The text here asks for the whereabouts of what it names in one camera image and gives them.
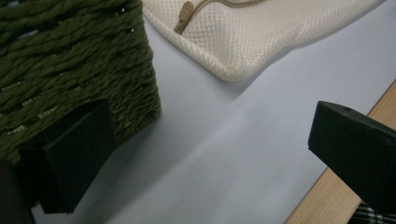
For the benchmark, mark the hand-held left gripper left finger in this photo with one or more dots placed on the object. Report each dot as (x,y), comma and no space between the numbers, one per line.
(71,161)

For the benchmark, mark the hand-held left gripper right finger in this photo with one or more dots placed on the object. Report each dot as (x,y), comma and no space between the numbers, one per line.
(358,155)

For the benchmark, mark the green woven basket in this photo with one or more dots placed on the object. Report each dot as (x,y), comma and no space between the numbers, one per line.
(62,46)

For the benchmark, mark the cream mesh laundry bag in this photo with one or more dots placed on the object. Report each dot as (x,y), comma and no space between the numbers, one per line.
(249,37)

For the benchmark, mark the wooden table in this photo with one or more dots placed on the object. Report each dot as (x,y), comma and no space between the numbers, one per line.
(323,202)

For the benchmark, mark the pale blue table mat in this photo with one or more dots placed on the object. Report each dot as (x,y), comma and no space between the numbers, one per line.
(249,140)

